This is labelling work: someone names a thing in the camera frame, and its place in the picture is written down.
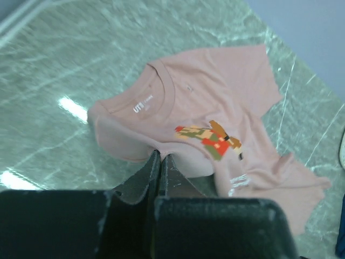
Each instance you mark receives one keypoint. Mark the pink graphic t-shirt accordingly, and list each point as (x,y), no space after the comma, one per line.
(204,107)

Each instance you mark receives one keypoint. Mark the aluminium frame rail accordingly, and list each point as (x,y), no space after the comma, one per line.
(16,14)

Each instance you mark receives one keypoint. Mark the folded blue t-shirt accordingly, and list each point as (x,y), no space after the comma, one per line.
(340,245)

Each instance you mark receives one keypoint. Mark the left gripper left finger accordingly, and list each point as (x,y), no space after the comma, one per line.
(111,223)

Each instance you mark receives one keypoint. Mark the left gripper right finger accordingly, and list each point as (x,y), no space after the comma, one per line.
(191,225)

